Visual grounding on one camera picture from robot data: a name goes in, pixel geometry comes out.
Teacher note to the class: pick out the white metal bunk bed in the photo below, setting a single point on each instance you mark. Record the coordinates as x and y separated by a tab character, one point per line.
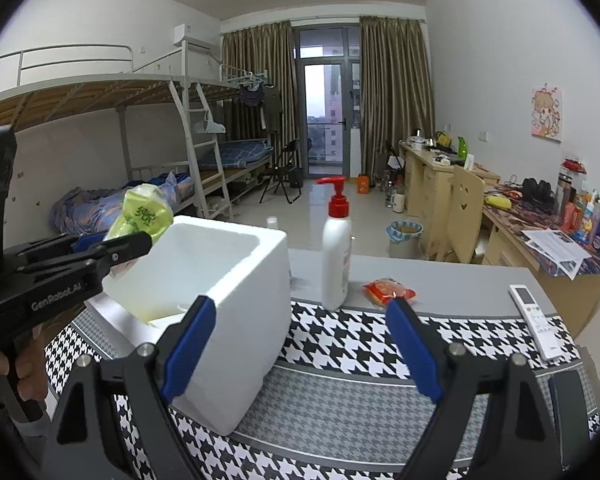
105	87

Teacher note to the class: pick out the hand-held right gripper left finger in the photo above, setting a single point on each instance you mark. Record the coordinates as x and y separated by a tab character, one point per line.
187	345

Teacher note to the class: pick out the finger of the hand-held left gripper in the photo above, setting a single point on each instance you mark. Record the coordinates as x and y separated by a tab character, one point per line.
125	250
87	242

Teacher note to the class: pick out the silver pot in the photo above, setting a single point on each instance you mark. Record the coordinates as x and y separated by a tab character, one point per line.
418	141

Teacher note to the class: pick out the orange jug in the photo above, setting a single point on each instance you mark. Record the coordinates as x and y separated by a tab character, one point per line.
363	185

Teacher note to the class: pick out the patterned desk cloth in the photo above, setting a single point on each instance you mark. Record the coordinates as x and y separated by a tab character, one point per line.
515	220

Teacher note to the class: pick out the black headphones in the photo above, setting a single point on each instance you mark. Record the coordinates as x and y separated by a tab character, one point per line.
537	192

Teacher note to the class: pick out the white remote control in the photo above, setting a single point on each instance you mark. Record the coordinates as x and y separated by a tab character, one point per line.
535	320

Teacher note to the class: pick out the black folding chair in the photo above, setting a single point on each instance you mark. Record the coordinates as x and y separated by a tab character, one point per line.
285	170
390	160

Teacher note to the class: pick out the cluster of toiletry bottles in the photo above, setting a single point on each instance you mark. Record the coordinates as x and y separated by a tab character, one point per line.
575	210

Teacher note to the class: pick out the hanging dark clothes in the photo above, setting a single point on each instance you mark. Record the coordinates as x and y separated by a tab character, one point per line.
255	97

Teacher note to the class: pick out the white foam box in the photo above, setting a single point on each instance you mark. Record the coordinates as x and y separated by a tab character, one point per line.
250	320

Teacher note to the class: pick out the white air conditioner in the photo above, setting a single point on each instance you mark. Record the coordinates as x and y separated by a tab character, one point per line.
195	37

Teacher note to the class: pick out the bin with blue liner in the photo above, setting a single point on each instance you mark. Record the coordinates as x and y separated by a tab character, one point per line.
404	242

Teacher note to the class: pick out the red snack packet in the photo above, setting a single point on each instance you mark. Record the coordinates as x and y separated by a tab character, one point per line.
385	289

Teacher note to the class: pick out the blue patterned quilt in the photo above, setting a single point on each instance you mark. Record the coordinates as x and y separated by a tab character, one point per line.
80	210

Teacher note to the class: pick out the person's left hand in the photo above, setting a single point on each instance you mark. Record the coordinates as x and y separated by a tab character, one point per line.
35	360

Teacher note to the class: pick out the glass balcony door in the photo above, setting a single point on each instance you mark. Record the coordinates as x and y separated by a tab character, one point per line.
325	95

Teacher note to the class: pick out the cluster of clear bottles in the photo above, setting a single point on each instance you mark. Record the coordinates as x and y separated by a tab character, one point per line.
390	185

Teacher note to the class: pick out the brown curtain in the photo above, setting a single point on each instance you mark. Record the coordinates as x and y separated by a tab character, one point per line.
395	90
255	55

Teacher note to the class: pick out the yellow bag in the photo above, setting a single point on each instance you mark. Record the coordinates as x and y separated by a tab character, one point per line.
443	139

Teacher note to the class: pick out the green tissue packet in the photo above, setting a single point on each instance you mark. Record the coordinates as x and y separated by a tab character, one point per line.
145	215

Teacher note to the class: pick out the black phone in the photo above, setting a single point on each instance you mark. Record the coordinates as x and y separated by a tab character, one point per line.
570	400

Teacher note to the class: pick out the printed papers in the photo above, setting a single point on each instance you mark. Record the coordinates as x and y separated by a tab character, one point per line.
555	250

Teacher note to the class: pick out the blue checked mattress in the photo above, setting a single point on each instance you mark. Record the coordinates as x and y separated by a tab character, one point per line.
240	152

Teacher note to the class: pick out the houndstooth tablecloth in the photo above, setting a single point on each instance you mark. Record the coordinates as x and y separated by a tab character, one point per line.
340	390

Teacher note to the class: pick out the wooden chair smiley cutout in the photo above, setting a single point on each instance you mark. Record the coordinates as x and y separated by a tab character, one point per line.
467	210

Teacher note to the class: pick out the green bottle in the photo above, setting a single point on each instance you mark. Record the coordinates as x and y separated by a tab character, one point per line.
462	147

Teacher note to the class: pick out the small white cup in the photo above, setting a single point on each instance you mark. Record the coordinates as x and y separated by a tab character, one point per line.
272	222

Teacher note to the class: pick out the yellow object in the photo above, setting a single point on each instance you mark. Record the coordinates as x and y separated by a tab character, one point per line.
497	201

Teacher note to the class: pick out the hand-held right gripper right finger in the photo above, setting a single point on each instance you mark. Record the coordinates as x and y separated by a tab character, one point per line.
412	345

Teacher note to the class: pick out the pink cartoon wall poster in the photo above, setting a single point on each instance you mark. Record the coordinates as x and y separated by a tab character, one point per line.
547	110

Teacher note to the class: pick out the white pump bottle red cap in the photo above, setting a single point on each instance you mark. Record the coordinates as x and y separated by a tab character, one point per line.
336	260

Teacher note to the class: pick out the wooden desk with drawers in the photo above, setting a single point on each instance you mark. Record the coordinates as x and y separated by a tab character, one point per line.
425	195

